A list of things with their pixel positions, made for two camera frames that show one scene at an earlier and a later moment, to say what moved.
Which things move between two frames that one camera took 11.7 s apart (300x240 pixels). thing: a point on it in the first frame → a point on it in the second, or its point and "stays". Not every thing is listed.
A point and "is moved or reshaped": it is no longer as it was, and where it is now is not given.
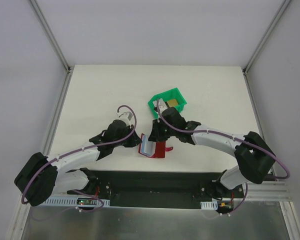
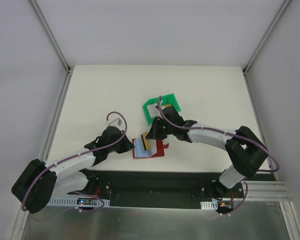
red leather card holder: [152, 149] is moved or reshaped
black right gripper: [157, 130] stays
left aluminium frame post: [68, 69] stays
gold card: [172, 103] → [146, 142]
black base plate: [137, 189] stays
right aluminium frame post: [246, 68] stays
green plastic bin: [173, 93] → [170, 99]
